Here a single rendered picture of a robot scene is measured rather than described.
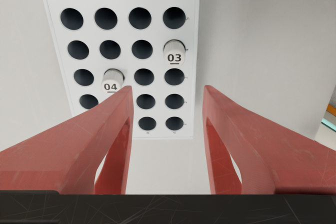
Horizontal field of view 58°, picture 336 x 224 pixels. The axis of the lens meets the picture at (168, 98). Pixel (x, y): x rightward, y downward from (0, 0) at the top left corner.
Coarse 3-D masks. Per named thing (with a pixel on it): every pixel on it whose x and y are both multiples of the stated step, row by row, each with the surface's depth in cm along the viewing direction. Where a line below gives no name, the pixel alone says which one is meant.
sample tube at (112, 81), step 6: (108, 72) 18; (114, 72) 18; (120, 72) 19; (108, 78) 18; (114, 78) 18; (120, 78) 18; (102, 84) 18; (108, 84) 18; (114, 84) 18; (120, 84) 18; (102, 90) 18; (108, 90) 18; (114, 90) 18
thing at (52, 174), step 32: (128, 96) 12; (64, 128) 8; (96, 128) 8; (128, 128) 12; (0, 160) 6; (32, 160) 6; (64, 160) 6; (96, 160) 7; (128, 160) 12; (0, 192) 5; (32, 192) 5; (64, 192) 5; (96, 192) 11
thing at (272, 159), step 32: (224, 96) 11; (224, 128) 9; (256, 128) 7; (288, 128) 8; (224, 160) 11; (256, 160) 6; (288, 160) 6; (320, 160) 6; (224, 192) 10; (256, 192) 6; (288, 192) 5; (320, 192) 5
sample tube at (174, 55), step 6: (168, 42) 17; (174, 42) 17; (180, 42) 18; (168, 48) 17; (174, 48) 17; (180, 48) 17; (168, 54) 17; (174, 54) 17; (180, 54) 17; (168, 60) 17; (174, 60) 17; (180, 60) 17; (174, 66) 17
